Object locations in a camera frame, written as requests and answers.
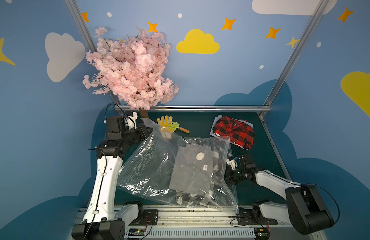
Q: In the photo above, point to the white vacuum bag valve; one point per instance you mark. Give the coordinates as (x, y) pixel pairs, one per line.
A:
(200, 156)

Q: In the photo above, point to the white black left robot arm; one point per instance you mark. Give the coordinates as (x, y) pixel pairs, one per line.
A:
(100, 221)

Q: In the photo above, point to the yellow hand-shaped clapper toy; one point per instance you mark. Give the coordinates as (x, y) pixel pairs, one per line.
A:
(168, 126)

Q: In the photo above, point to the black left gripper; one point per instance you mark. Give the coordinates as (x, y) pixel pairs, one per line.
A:
(143, 132)

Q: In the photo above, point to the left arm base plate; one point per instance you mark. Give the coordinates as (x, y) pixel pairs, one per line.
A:
(150, 218)

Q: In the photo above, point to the light blue shirt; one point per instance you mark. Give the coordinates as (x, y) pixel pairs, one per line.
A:
(230, 132)

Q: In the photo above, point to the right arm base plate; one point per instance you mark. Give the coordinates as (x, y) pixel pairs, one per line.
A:
(253, 217)

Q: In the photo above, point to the grey white plaid shirt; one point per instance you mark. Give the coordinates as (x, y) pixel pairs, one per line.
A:
(221, 197)

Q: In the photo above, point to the left green circuit board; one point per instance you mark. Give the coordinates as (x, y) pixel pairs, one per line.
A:
(136, 233)

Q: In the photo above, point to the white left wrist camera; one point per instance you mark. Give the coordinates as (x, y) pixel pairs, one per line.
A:
(131, 118)

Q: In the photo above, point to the green circuit board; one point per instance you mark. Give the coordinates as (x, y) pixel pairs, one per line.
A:
(136, 233)
(261, 234)

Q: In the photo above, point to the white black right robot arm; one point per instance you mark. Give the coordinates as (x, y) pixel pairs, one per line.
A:
(305, 208)

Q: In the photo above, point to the right green circuit board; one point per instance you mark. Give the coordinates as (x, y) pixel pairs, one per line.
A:
(261, 234)

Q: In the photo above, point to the aluminium table frame rail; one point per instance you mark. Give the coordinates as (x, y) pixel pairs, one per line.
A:
(211, 108)

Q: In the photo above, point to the clear plastic vacuum bag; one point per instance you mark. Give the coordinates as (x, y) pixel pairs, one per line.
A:
(148, 170)

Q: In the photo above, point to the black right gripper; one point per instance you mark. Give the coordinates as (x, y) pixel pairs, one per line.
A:
(230, 174)

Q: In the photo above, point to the pink blossom artificial tree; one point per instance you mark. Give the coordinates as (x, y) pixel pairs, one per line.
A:
(132, 69)

